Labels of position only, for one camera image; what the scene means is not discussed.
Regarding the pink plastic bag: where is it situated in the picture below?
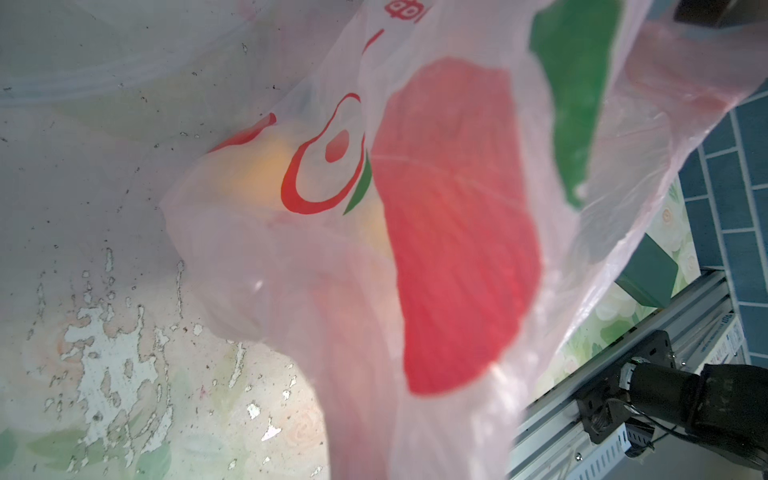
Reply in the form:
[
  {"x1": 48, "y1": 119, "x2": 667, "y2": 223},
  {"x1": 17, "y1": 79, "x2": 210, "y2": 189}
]
[{"x1": 161, "y1": 1, "x2": 767, "y2": 479}]

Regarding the pale peach fruit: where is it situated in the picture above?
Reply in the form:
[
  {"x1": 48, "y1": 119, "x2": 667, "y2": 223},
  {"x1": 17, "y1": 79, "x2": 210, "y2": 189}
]
[{"x1": 210, "y1": 115, "x2": 392, "y2": 259}]

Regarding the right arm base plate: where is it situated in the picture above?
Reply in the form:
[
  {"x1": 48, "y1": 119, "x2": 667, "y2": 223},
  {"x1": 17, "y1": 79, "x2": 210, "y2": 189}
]
[{"x1": 575, "y1": 330, "x2": 675, "y2": 444}]

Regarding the dark green rectangular block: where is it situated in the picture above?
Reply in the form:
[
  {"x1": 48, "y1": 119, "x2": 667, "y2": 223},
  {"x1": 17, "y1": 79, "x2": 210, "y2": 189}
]
[{"x1": 615, "y1": 234, "x2": 678, "y2": 308}]

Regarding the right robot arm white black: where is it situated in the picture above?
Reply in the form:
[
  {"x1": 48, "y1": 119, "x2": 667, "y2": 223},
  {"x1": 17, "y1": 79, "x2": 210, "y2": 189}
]
[{"x1": 627, "y1": 363, "x2": 767, "y2": 473}]

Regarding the aluminium rail frame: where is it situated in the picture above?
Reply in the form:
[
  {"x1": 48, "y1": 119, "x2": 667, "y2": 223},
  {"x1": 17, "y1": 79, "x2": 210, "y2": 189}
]
[{"x1": 507, "y1": 270, "x2": 743, "y2": 479}]

